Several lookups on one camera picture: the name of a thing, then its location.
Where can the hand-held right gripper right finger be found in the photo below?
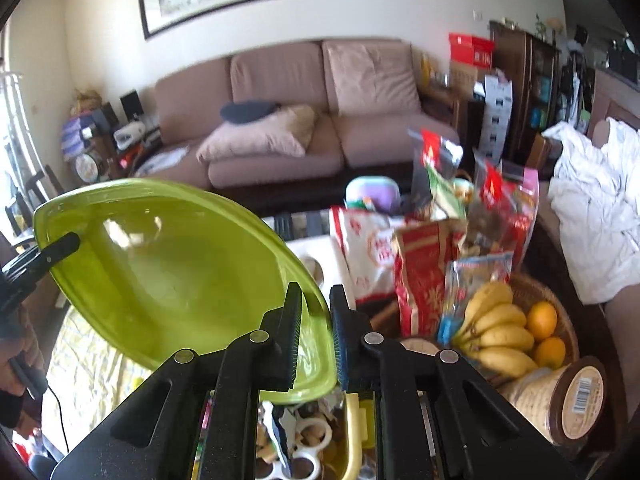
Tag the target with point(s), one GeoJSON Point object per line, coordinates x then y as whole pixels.
{"type": "Point", "coordinates": [341, 340]}

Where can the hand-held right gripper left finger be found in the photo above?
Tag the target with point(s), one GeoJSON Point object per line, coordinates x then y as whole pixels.
{"type": "Point", "coordinates": [294, 340]}

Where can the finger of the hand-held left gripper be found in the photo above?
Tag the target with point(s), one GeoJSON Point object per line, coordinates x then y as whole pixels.
{"type": "Point", "coordinates": [55, 252]}

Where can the yellow-green storage box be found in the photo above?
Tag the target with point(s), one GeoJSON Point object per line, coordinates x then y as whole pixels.
{"type": "Point", "coordinates": [357, 425]}

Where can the person's left hand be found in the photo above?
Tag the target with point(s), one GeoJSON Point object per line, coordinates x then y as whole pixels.
{"type": "Point", "coordinates": [29, 342]}

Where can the dark wooden chair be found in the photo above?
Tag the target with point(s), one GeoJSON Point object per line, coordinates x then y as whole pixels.
{"type": "Point", "coordinates": [37, 185]}

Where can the white snack bag red print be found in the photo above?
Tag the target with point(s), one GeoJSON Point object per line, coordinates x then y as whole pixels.
{"type": "Point", "coordinates": [365, 250]}

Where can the yellow plaid cloth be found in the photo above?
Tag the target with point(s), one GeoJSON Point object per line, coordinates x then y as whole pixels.
{"type": "Point", "coordinates": [90, 360]}

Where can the red snack bag gold print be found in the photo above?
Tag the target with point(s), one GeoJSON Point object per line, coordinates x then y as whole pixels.
{"type": "Point", "coordinates": [425, 280]}

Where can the stack of tissue packs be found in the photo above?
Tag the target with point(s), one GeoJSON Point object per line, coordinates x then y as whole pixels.
{"type": "Point", "coordinates": [75, 137]}

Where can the grey white handheld device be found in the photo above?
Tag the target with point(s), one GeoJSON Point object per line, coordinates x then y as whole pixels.
{"type": "Point", "coordinates": [130, 136]}

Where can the purple lidded container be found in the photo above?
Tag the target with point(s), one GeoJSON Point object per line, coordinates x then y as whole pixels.
{"type": "Point", "coordinates": [372, 192]}

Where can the banana bunch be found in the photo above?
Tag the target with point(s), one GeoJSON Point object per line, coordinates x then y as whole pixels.
{"type": "Point", "coordinates": [495, 340]}

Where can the blue clear snack bag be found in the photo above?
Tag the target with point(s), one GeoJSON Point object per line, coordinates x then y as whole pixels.
{"type": "Point", "coordinates": [480, 270]}

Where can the black speaker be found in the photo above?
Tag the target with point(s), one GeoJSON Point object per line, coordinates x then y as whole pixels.
{"type": "Point", "coordinates": [131, 104]}

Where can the green snack bag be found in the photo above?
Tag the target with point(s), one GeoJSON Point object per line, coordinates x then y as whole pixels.
{"type": "Point", "coordinates": [445, 195]}

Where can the wicker basket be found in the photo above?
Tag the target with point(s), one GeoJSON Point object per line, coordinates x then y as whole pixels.
{"type": "Point", "coordinates": [530, 285]}

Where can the orange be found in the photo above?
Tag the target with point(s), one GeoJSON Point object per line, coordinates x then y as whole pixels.
{"type": "Point", "coordinates": [550, 353]}
{"type": "Point", "coordinates": [542, 320]}

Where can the clear snack bag red label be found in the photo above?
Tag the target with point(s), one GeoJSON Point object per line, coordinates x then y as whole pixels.
{"type": "Point", "coordinates": [505, 205]}
{"type": "Point", "coordinates": [432, 152]}

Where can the beige rumpled pillow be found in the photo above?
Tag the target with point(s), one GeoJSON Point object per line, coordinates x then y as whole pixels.
{"type": "Point", "coordinates": [250, 135]}

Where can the dark blue cushion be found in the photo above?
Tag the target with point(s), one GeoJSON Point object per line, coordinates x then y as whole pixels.
{"type": "Point", "coordinates": [247, 112]}

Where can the brown paper tub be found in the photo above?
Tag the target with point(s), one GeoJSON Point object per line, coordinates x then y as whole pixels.
{"type": "Point", "coordinates": [565, 405]}

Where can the pink square cushion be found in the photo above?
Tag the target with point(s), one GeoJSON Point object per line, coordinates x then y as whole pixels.
{"type": "Point", "coordinates": [375, 80]}

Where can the brown sofa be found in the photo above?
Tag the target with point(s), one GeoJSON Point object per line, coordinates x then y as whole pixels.
{"type": "Point", "coordinates": [280, 75]}

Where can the white carton blue print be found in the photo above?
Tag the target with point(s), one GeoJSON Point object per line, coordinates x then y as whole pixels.
{"type": "Point", "coordinates": [495, 115]}

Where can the plain cardboard box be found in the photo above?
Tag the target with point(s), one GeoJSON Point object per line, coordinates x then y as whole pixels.
{"type": "Point", "coordinates": [467, 80]}

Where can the white crumpled cloth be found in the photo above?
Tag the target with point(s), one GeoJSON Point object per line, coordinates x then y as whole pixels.
{"type": "Point", "coordinates": [595, 200]}

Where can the dark wooden cabinet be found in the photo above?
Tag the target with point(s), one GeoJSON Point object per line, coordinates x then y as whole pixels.
{"type": "Point", "coordinates": [525, 85]}

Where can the red gift box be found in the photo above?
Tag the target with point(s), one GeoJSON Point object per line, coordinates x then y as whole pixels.
{"type": "Point", "coordinates": [470, 49]}

